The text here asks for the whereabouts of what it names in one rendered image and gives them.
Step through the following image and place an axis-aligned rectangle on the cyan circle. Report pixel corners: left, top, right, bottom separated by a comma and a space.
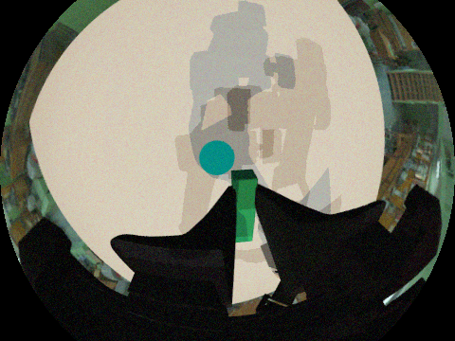
198, 140, 235, 175

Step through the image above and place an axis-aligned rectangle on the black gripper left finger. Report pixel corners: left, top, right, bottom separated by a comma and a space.
110, 186, 236, 308

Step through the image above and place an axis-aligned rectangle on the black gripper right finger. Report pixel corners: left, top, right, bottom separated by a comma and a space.
254, 185, 386, 298

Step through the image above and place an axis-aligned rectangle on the green rectangular post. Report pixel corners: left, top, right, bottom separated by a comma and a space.
231, 170, 258, 242

